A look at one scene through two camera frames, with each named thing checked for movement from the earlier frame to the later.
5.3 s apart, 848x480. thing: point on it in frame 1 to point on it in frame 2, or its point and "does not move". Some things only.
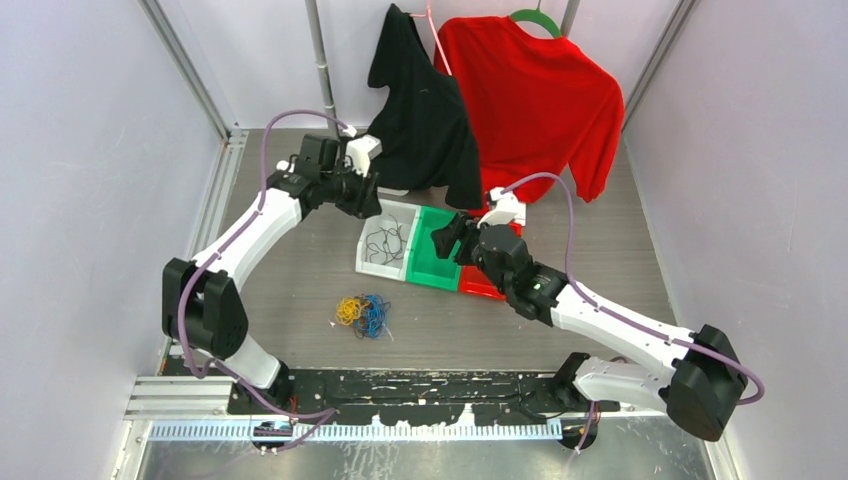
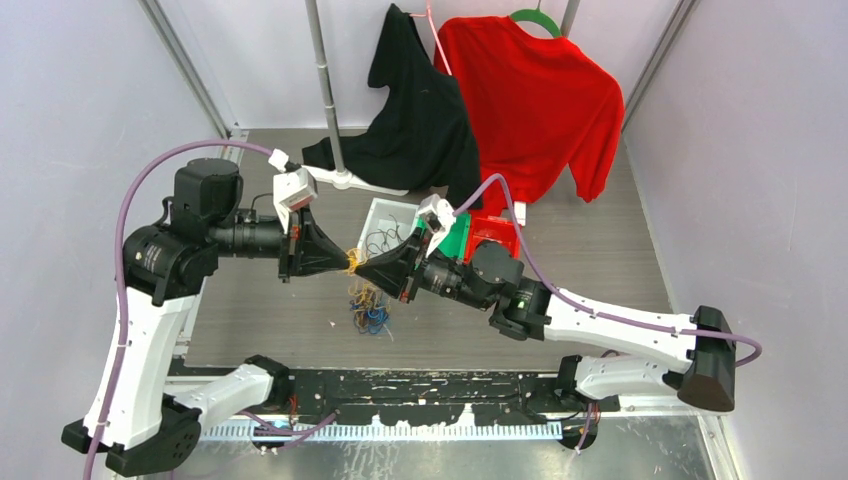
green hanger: [539, 17] does not move
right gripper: [445, 238] to [390, 269]
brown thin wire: [386, 241] does not move
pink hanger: [429, 15] does not move
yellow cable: [348, 309] to [365, 291]
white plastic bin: [384, 239] does not move
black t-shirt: [425, 129] does not move
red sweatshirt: [534, 103] does not move
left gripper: [366, 202] to [306, 250]
